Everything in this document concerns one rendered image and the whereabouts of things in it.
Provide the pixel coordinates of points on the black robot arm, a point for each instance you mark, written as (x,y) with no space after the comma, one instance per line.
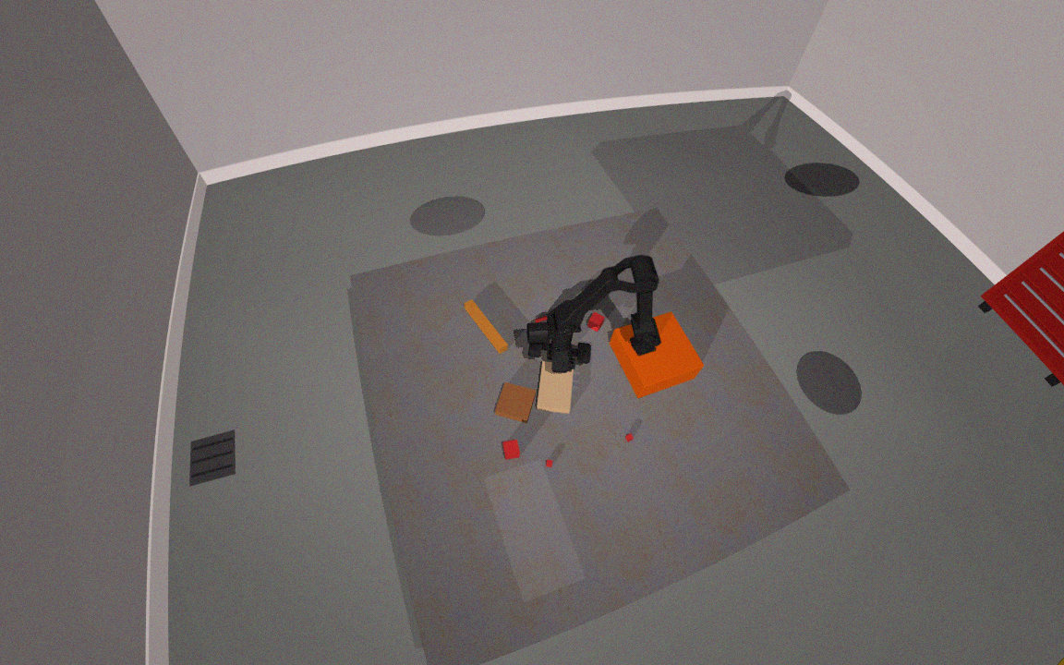
(565,319)

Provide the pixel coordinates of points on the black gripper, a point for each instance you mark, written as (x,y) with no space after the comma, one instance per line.
(583,353)

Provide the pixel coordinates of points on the orange rectangular bar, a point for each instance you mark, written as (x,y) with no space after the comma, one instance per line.
(485,326)

